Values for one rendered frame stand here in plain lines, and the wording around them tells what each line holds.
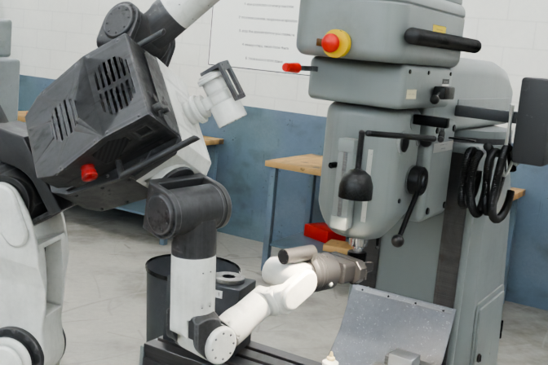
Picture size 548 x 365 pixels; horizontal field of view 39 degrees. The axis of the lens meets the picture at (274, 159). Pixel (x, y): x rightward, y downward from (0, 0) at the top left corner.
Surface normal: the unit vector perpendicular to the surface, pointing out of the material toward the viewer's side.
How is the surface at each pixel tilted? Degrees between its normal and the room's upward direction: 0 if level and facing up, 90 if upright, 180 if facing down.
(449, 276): 90
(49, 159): 74
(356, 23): 90
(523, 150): 90
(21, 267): 114
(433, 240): 90
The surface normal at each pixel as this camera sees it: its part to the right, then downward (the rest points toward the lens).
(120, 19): -0.48, -0.32
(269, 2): -0.51, 0.07
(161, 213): -0.70, 0.09
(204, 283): 0.68, 0.15
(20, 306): -0.17, 0.12
